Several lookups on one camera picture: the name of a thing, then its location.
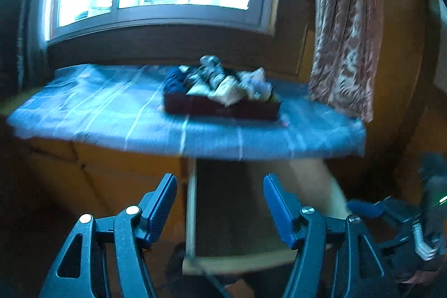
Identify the dark red tin box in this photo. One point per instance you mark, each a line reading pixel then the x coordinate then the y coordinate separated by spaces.
pixel 223 111

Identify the cream soft cloth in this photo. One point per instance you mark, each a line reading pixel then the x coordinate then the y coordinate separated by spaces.
pixel 227 93

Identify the grey white patterned sock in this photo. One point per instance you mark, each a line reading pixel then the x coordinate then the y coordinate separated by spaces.
pixel 209 62

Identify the wooden cabinet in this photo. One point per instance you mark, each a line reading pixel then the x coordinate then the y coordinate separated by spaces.
pixel 122 165

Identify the pale cream cloth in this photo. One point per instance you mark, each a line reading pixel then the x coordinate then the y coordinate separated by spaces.
pixel 197 88

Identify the blue checked cloth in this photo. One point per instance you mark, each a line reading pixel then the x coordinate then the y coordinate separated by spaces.
pixel 104 109

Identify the grey sheer curtain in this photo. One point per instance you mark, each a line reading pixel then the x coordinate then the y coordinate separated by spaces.
pixel 31 39

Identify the dark blue knit cloth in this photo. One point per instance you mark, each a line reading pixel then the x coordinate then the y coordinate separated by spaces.
pixel 174 83

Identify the brown patterned curtain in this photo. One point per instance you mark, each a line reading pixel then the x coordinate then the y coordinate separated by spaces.
pixel 345 39

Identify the pale pink cloth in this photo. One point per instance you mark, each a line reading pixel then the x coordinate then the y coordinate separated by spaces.
pixel 256 74

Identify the person's dark trouser leg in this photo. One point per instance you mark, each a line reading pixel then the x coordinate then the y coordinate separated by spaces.
pixel 181 280

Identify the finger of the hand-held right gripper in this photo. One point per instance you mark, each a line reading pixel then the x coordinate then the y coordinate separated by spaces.
pixel 363 208
pixel 394 244

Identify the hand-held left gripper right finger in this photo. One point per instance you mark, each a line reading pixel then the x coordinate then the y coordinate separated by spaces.
pixel 279 210

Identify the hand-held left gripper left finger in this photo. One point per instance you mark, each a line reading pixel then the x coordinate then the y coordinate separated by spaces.
pixel 160 203

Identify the white soft cloth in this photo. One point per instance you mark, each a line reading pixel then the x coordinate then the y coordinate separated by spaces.
pixel 262 90

